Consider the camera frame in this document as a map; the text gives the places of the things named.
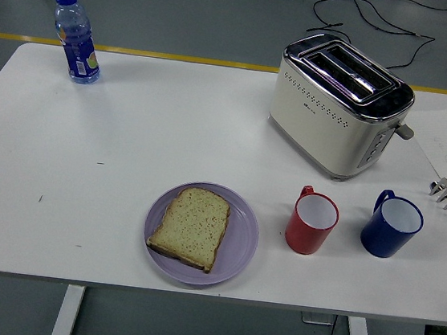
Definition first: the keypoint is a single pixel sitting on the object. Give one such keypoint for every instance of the white paper sheet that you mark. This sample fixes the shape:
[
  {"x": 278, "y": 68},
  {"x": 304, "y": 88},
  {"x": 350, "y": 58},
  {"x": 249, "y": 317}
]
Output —
[{"x": 434, "y": 127}]

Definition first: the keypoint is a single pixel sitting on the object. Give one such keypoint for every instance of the grey under-table bracket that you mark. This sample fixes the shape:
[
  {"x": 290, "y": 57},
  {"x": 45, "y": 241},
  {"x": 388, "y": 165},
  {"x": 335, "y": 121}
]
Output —
[{"x": 317, "y": 318}]

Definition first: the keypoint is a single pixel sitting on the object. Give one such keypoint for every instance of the purple plastic plate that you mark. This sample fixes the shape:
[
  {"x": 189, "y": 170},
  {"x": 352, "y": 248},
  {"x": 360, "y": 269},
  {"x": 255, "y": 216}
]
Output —
[{"x": 237, "y": 258}]

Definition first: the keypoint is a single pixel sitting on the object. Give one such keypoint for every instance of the cream and chrome toaster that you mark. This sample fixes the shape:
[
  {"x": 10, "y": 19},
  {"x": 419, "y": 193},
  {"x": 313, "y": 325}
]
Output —
[{"x": 321, "y": 122}]

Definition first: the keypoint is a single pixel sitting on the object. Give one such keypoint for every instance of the red mug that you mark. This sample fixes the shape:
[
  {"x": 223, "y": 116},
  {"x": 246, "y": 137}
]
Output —
[{"x": 304, "y": 237}]

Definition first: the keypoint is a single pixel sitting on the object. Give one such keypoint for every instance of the blue mug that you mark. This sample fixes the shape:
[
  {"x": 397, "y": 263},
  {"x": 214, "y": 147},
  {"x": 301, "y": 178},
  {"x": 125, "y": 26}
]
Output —
[{"x": 383, "y": 238}]

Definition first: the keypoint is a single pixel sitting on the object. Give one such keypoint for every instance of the clear blue-label water bottle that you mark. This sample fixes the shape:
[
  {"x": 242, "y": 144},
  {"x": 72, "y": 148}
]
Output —
[{"x": 79, "y": 50}]

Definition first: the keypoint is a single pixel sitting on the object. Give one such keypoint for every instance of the bread slice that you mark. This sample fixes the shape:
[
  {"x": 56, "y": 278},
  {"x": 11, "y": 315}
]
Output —
[{"x": 192, "y": 232}]

